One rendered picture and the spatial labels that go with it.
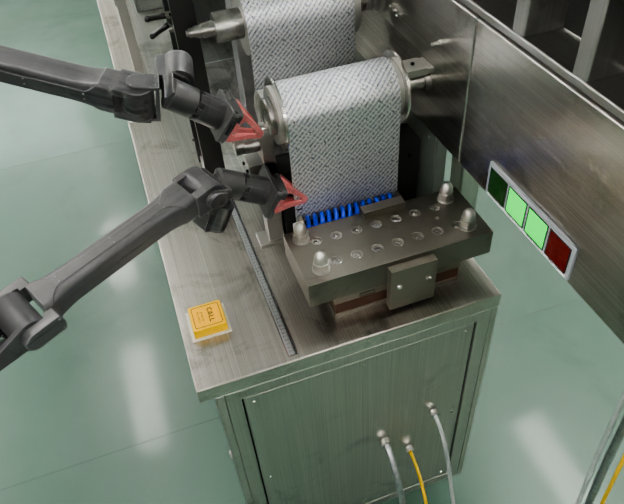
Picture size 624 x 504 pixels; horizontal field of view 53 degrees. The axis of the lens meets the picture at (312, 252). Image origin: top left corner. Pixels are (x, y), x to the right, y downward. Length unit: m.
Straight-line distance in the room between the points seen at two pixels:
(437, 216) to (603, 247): 0.45
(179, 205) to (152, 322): 1.51
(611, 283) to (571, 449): 1.32
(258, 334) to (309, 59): 0.61
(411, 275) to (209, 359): 0.43
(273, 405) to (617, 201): 0.78
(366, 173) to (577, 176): 0.49
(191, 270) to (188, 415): 0.94
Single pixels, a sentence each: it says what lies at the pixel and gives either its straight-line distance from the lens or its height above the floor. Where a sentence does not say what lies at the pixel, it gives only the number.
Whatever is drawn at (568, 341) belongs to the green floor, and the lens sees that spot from 2.53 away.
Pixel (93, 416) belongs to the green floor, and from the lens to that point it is 2.41.
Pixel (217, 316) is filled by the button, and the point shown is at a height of 0.92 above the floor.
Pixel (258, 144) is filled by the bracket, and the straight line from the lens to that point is 1.30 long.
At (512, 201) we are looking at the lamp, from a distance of 1.15.
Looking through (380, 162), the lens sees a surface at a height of 1.12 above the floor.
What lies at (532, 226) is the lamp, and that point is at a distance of 1.12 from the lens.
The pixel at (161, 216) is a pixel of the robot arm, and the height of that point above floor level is 1.21.
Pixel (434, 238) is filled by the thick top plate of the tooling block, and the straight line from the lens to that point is 1.29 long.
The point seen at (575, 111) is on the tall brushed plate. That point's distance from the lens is 0.97.
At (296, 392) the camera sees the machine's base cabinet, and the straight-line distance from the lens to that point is 1.34.
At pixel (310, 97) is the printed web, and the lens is 1.21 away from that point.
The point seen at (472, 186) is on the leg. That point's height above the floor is 0.86.
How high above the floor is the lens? 1.90
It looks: 44 degrees down
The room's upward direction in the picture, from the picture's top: 5 degrees counter-clockwise
